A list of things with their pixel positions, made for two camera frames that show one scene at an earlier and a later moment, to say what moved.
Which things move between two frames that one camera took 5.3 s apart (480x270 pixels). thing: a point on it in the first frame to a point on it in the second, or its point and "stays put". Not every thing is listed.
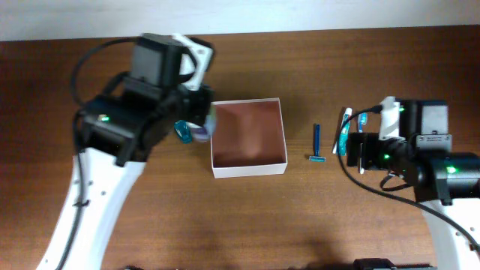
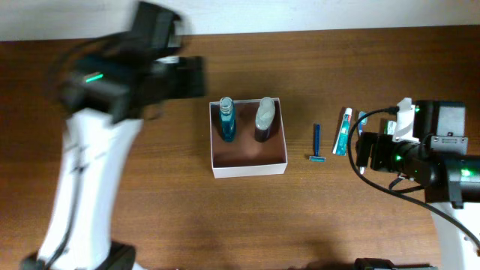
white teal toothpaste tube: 341,141 stays put
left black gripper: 205,97 to 185,67
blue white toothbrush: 362,120 stays put
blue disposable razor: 317,157 stays put
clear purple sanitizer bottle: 202,134 to 265,118
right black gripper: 370,140 stays put
